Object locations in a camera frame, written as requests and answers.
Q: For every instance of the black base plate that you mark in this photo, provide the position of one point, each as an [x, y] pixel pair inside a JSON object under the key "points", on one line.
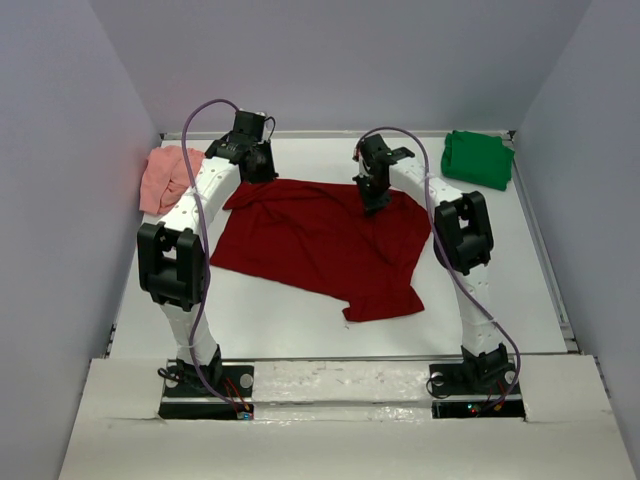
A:
{"points": [[184, 397], [453, 397]]}

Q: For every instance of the dark red t shirt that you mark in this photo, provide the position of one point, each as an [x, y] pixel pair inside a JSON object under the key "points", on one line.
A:
{"points": [[317, 237]]}

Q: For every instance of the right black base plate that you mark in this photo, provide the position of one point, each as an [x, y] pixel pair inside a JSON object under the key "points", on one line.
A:
{"points": [[453, 397]]}

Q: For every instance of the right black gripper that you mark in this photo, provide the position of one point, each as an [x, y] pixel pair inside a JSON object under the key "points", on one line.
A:
{"points": [[371, 205]]}

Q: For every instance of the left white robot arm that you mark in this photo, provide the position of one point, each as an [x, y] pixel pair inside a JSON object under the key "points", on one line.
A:
{"points": [[174, 251]]}

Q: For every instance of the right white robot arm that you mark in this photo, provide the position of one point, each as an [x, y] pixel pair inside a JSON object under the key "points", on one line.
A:
{"points": [[463, 242]]}

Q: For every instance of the folded green t shirt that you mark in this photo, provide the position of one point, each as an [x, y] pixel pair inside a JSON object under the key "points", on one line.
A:
{"points": [[478, 159]]}

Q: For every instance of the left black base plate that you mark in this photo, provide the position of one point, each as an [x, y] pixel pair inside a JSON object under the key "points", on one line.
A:
{"points": [[184, 397]]}

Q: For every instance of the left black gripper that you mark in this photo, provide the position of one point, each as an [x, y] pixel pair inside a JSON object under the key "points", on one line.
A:
{"points": [[269, 174]]}

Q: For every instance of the pink t shirt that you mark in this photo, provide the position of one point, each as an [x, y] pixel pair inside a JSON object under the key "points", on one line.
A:
{"points": [[164, 180]]}

